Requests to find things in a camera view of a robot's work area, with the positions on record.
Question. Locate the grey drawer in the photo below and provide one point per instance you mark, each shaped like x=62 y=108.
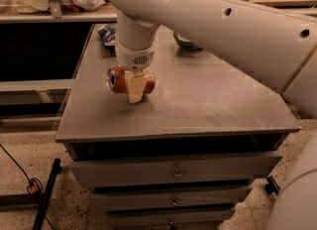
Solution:
x=171 y=197
x=169 y=217
x=175 y=169

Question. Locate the middle grey drawer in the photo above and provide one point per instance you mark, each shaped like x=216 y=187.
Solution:
x=171 y=197

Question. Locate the black floor bar right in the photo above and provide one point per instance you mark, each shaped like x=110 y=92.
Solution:
x=272 y=186

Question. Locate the black floor bar left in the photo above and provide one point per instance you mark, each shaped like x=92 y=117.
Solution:
x=46 y=196

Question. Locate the orange Coca-Cola can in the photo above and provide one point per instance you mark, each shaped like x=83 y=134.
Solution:
x=116 y=78

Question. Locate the green chip bag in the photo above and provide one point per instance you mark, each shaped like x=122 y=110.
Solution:
x=184 y=43

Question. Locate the bottom grey drawer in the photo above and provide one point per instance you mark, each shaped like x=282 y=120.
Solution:
x=169 y=217

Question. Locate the grey drawer cabinet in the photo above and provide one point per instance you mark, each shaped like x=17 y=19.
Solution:
x=200 y=106

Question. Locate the black floor bar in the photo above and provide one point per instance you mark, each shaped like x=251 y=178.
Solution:
x=46 y=196
x=272 y=186

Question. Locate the blue chip bag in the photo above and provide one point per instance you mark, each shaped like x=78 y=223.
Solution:
x=107 y=35

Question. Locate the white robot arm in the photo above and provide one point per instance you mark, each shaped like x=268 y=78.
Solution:
x=276 y=48

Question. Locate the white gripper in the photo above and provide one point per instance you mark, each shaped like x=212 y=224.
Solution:
x=135 y=57

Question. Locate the top grey drawer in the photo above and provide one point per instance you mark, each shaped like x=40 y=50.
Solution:
x=175 y=169

